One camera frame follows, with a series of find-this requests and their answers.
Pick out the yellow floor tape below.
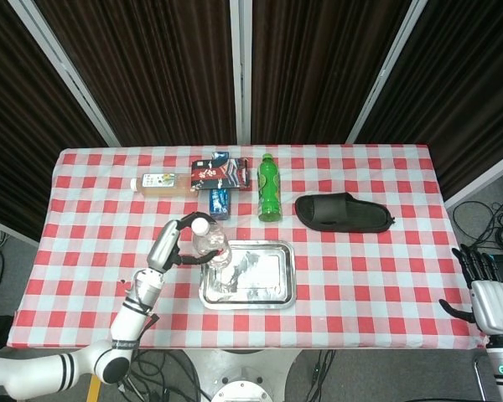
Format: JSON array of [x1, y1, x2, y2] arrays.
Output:
[[86, 374, 102, 402]]

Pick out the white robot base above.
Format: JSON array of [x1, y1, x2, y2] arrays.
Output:
[[179, 348, 303, 402]]

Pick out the blue toothpaste box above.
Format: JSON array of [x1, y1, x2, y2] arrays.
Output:
[[208, 151, 232, 222]]

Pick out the black floor cables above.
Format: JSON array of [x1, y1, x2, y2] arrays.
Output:
[[121, 349, 210, 402]]

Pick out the black red snack box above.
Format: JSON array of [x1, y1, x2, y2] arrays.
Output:
[[189, 157, 252, 193]]

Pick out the black cable bundle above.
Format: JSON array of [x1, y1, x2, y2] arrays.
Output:
[[451, 199, 503, 252]]

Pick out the silver metal tray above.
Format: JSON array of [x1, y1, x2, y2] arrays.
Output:
[[198, 240, 298, 312]]

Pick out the black slipper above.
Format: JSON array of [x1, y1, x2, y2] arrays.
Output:
[[293, 192, 396, 233]]

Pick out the amber tea bottle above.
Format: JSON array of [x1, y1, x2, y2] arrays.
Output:
[[129, 172, 199, 198]]

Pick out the transparent water bottle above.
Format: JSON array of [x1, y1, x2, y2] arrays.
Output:
[[191, 218, 233, 271]]

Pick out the red white checkered tablecloth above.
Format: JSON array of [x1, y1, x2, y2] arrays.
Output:
[[6, 144, 484, 351]]

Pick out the dark brown partition panel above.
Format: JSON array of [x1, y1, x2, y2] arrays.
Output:
[[0, 0, 110, 240], [35, 0, 238, 147], [250, 0, 414, 146], [358, 0, 503, 189]]

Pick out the green soda bottle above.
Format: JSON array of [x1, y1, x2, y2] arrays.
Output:
[[257, 152, 283, 223]]

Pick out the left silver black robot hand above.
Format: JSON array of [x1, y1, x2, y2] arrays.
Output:
[[145, 212, 224, 272]]

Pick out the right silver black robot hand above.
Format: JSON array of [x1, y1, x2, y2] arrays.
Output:
[[438, 245, 503, 336]]

